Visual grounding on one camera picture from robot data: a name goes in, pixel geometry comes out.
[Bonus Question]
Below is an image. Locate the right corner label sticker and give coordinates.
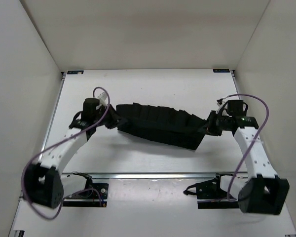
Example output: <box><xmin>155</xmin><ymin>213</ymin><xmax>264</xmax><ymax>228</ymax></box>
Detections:
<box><xmin>213</xmin><ymin>69</ymin><xmax>230</xmax><ymax>73</ymax></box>

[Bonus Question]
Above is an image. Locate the black pleated skirt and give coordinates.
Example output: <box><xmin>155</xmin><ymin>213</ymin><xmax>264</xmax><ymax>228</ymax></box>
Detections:
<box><xmin>116</xmin><ymin>103</ymin><xmax>207</xmax><ymax>150</ymax></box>

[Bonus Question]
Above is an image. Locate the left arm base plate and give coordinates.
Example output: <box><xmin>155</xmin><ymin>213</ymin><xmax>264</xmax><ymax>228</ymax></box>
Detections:
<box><xmin>63</xmin><ymin>179</ymin><xmax>109</xmax><ymax>208</ymax></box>

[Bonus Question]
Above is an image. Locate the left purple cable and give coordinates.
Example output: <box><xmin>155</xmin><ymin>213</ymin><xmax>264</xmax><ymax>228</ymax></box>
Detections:
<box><xmin>21</xmin><ymin>86</ymin><xmax>111</xmax><ymax>220</ymax></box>

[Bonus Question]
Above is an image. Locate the aluminium front rail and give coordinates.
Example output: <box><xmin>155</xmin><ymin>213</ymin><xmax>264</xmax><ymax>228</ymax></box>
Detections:
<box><xmin>36</xmin><ymin>172</ymin><xmax>269</xmax><ymax>180</ymax></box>

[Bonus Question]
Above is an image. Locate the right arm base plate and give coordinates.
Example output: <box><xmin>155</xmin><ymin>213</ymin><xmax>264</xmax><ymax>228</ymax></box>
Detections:
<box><xmin>183</xmin><ymin>177</ymin><xmax>239</xmax><ymax>209</ymax></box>

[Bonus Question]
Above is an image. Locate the left corner label sticker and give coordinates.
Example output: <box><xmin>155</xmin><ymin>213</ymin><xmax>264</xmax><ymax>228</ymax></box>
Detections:
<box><xmin>67</xmin><ymin>70</ymin><xmax>84</xmax><ymax>75</ymax></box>

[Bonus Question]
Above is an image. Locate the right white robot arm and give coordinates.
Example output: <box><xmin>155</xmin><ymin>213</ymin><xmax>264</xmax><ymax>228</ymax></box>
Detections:
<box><xmin>206</xmin><ymin>99</ymin><xmax>290</xmax><ymax>215</ymax></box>

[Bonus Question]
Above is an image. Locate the corner label sticker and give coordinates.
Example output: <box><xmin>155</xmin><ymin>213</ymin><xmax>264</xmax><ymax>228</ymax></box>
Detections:
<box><xmin>213</xmin><ymin>69</ymin><xmax>230</xmax><ymax>73</ymax></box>
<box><xmin>67</xmin><ymin>70</ymin><xmax>84</xmax><ymax>75</ymax></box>

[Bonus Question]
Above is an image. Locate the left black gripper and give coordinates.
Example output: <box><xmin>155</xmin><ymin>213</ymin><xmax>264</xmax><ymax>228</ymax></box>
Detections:
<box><xmin>95</xmin><ymin>102</ymin><xmax>128</xmax><ymax>127</ymax></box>

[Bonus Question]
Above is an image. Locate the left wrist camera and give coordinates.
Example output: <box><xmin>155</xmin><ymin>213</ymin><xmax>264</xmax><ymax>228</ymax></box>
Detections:
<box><xmin>97</xmin><ymin>92</ymin><xmax>108</xmax><ymax>106</ymax></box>

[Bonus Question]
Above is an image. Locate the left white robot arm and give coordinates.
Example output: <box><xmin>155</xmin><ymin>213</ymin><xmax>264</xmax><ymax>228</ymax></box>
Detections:
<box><xmin>21</xmin><ymin>98</ymin><xmax>124</xmax><ymax>209</ymax></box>

